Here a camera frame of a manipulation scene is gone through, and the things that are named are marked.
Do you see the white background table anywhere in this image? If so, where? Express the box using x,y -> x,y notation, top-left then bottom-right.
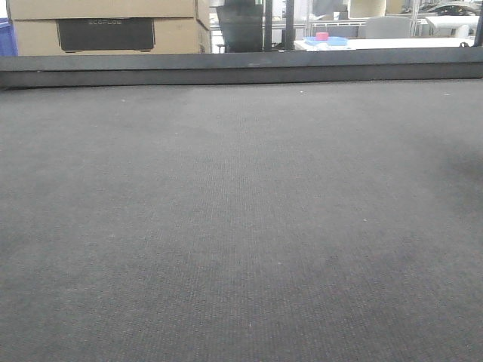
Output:
294,38 -> 474,51

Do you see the upper cardboard box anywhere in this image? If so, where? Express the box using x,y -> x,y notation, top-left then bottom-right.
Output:
6,0 -> 210,33

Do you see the grey office chair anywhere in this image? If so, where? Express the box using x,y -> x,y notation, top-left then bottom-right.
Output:
365,16 -> 411,39

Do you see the dark conveyor belt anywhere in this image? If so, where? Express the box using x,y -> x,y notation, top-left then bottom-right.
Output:
1,80 -> 482,361

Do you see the pink small container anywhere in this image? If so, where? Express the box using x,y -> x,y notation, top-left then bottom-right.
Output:
315,32 -> 330,41

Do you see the blue plastic crate far left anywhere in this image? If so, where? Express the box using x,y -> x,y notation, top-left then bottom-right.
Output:
0,18 -> 18,57

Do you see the black office chair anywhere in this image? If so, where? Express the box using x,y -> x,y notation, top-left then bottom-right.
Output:
217,4 -> 263,53

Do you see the lower cardboard box black label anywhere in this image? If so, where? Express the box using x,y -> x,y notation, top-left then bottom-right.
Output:
12,17 -> 211,57

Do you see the black vertical post left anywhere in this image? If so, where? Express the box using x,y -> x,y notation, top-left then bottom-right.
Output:
263,0 -> 272,52

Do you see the blue flat tray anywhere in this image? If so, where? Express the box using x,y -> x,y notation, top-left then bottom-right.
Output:
303,36 -> 349,47

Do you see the black vertical post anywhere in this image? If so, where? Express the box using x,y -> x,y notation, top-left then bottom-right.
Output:
263,0 -> 272,52
285,0 -> 295,51

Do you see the black vertical post right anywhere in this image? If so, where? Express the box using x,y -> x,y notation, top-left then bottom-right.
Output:
285,0 -> 295,51

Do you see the black conveyor side rail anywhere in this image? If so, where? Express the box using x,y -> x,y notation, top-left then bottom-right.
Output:
1,47 -> 482,88

